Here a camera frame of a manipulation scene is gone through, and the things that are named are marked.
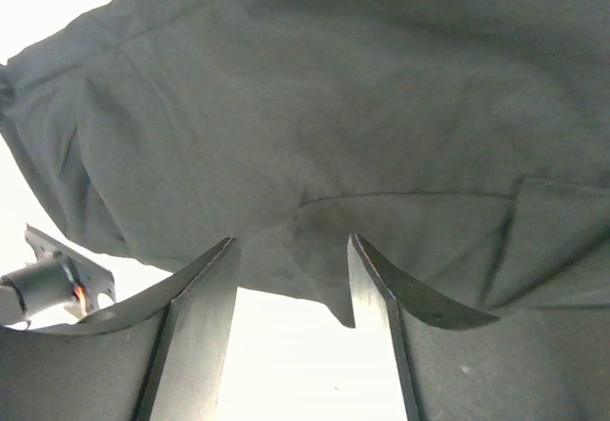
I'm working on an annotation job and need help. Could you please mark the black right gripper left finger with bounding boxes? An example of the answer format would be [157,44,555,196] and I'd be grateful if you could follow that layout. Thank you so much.
[1,238,238,421]

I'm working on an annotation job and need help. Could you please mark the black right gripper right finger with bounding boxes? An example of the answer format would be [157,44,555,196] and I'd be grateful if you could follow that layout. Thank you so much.
[347,234,609,420]

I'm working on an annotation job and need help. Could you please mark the black trousers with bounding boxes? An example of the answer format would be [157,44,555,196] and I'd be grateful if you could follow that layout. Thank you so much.
[1,0,609,326]

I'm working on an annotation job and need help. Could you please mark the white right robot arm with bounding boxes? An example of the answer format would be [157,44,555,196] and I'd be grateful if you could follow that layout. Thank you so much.
[1,228,609,420]

